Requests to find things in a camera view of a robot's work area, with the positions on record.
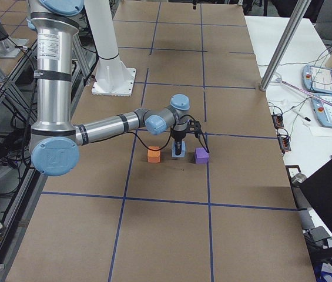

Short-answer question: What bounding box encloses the light blue foam block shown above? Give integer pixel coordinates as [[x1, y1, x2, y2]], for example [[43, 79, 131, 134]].
[[172, 141, 186, 158]]

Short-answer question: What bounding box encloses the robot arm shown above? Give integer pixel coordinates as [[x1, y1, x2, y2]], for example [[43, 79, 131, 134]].
[[28, 1, 206, 176]]

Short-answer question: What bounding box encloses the purple foam block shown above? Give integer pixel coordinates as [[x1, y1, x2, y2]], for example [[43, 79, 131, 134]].
[[194, 147, 209, 164]]

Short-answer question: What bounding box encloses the orange foam block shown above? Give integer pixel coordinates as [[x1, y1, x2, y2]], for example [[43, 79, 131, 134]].
[[147, 146, 161, 163]]

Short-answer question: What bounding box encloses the black power strip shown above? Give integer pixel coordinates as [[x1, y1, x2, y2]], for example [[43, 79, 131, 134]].
[[271, 114, 284, 129], [277, 134, 291, 154]]

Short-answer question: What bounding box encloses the black marker pen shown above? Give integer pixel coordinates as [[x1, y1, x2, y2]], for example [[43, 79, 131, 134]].
[[292, 108, 311, 122]]

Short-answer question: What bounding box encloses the grey metal cup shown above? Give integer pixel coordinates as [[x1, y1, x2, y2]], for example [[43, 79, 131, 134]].
[[290, 173, 307, 187]]

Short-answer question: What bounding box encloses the upper teach pendant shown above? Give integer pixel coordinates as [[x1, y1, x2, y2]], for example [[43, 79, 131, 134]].
[[302, 65, 332, 94]]

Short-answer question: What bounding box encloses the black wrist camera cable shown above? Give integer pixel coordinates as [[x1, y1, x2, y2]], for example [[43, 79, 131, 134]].
[[135, 114, 210, 154]]

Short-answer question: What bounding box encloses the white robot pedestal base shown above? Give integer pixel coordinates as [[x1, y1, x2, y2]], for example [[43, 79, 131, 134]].
[[84, 0, 136, 96]]

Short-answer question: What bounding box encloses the aluminium frame post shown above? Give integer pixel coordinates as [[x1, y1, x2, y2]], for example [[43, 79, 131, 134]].
[[259, 0, 311, 92]]

